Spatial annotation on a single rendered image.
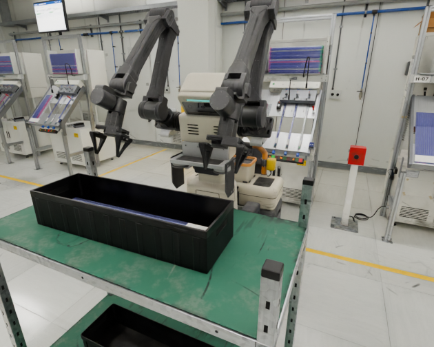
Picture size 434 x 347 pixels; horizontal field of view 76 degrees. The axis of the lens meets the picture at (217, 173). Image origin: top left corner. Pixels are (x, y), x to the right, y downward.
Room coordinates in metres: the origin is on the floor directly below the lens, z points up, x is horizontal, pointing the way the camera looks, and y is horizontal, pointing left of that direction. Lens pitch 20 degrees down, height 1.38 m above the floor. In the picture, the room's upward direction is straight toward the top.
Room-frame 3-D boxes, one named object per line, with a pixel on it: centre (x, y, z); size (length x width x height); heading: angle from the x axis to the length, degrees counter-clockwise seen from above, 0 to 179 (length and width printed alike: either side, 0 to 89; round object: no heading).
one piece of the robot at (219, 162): (1.15, 0.06, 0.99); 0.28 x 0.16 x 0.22; 67
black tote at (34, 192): (0.71, 0.25, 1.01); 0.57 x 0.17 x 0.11; 67
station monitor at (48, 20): (4.32, 2.24, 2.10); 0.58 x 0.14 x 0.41; 65
